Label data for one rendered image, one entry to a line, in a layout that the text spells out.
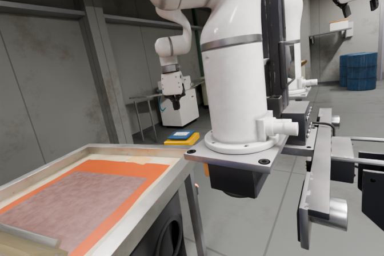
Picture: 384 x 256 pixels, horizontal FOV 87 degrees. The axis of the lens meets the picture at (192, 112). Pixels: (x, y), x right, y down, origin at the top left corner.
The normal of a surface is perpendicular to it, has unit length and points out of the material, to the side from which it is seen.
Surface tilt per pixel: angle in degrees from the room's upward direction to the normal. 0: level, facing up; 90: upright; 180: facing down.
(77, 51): 90
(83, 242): 0
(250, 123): 90
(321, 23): 90
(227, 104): 90
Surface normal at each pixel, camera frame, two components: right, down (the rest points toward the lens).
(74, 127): 0.82, 0.00
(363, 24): -0.55, 0.27
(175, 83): -0.28, 0.28
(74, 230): -0.15, -0.96
